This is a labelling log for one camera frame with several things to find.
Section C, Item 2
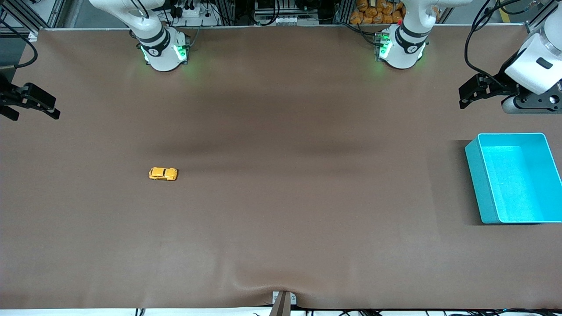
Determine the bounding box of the yellow beetle toy car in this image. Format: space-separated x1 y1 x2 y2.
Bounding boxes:
148 167 178 181

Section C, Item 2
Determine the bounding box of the teal plastic bin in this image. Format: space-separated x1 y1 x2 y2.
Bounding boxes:
465 133 562 225

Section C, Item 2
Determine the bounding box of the orange toy pile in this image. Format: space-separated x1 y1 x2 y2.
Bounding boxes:
350 0 407 25

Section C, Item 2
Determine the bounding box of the white power strip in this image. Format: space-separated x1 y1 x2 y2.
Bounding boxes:
175 4 220 26

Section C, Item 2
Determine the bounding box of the brown table mat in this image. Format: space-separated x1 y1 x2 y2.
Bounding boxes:
0 24 562 310

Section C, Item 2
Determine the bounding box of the white terminal strip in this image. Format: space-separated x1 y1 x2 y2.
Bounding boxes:
255 15 320 26

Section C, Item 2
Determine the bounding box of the metal table clamp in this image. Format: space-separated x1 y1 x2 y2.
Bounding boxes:
270 290 298 316

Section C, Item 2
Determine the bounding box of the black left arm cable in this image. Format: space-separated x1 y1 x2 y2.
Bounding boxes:
465 0 554 86

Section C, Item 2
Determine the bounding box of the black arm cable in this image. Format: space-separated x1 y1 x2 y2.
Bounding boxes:
465 0 554 86
0 20 39 70

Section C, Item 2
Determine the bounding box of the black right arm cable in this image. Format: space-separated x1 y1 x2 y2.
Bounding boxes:
0 20 39 70

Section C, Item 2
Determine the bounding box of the aluminium frame post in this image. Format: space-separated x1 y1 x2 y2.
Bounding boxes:
525 0 562 36
0 0 66 39

